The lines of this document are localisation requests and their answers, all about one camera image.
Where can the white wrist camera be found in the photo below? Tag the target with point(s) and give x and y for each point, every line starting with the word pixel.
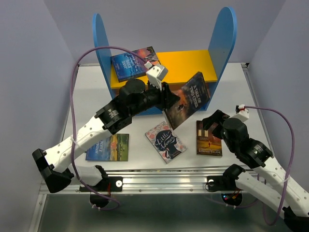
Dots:
pixel 155 74
pixel 242 113

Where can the A Tale of Two Cities book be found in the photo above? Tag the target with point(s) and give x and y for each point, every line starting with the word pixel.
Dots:
pixel 193 96

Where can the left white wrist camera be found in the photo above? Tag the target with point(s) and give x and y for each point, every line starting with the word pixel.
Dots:
pixel 155 74

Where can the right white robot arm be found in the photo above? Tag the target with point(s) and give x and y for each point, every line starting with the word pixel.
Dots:
pixel 280 192

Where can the Little Women book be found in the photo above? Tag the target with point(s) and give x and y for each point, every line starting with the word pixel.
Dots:
pixel 166 142

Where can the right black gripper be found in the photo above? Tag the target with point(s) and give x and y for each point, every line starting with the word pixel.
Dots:
pixel 218 116

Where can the blue and yellow wooden bookshelf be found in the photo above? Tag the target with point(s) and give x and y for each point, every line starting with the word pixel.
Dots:
pixel 182 65

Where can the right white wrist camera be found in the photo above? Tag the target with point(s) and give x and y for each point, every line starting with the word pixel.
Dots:
pixel 242 113

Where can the aluminium rail frame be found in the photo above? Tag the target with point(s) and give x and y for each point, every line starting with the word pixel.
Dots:
pixel 144 166

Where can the Jane Eyre blue book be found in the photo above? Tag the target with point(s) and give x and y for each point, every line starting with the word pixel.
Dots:
pixel 128 66

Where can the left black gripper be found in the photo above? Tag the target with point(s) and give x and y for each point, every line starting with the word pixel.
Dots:
pixel 167 98

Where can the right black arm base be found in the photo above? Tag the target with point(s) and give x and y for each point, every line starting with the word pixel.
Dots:
pixel 230 194

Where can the Animal Farm book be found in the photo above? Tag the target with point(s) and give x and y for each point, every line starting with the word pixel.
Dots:
pixel 114 148

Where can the Edward Rulane brown book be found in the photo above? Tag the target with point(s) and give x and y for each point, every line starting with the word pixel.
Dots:
pixel 207 143

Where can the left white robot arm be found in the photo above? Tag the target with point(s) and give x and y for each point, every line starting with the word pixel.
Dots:
pixel 57 164

